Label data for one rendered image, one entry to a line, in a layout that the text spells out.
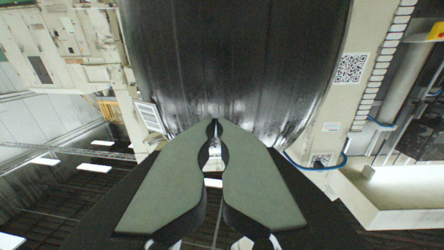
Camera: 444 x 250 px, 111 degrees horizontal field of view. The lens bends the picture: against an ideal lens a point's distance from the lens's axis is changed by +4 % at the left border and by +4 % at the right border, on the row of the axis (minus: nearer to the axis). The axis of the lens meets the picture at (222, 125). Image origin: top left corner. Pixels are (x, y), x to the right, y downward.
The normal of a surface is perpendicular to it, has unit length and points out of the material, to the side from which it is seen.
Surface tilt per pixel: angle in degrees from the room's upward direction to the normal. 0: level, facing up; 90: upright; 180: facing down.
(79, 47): 90
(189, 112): 77
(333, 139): 90
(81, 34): 90
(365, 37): 90
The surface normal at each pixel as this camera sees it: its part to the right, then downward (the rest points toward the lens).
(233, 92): 0.03, 0.55
